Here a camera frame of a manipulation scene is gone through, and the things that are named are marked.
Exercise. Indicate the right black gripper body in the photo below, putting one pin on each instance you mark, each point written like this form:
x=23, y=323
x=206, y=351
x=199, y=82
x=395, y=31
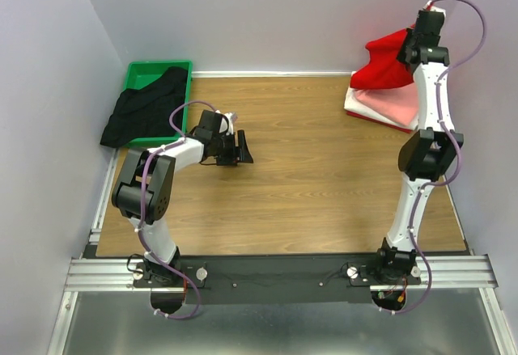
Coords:
x=407, y=52

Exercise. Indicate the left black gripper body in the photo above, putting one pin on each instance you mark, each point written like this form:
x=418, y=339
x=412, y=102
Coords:
x=235, y=149

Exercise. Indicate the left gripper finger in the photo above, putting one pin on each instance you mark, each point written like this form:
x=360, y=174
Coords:
x=244, y=155
x=224, y=160

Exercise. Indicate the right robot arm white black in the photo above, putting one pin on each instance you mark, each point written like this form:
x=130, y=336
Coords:
x=426, y=156

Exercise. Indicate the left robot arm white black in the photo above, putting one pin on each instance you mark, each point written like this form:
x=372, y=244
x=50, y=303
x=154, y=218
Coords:
x=144, y=186

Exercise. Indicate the pink folded t shirt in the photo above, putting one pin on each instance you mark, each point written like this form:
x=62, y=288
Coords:
x=400, y=105

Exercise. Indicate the black t shirt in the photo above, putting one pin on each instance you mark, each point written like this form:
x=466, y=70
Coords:
x=141, y=108

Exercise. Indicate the white folded t shirt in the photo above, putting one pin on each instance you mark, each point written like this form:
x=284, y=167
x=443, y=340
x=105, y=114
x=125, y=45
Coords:
x=353, y=105

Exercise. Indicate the green plastic bin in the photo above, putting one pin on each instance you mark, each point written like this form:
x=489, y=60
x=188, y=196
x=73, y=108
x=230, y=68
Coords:
x=155, y=88

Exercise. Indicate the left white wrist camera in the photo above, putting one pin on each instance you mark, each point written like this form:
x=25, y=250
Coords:
x=228, y=123

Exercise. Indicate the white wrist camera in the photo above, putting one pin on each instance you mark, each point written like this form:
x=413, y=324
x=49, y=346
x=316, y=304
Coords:
x=435, y=8
x=228, y=123

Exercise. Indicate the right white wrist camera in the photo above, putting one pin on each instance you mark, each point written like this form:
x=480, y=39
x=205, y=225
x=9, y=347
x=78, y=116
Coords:
x=435, y=8

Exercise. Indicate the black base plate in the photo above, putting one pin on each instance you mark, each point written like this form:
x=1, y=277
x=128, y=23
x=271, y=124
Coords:
x=275, y=279

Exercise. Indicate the aluminium frame rail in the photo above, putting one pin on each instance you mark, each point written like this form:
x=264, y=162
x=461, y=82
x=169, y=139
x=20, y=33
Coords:
x=441, y=272

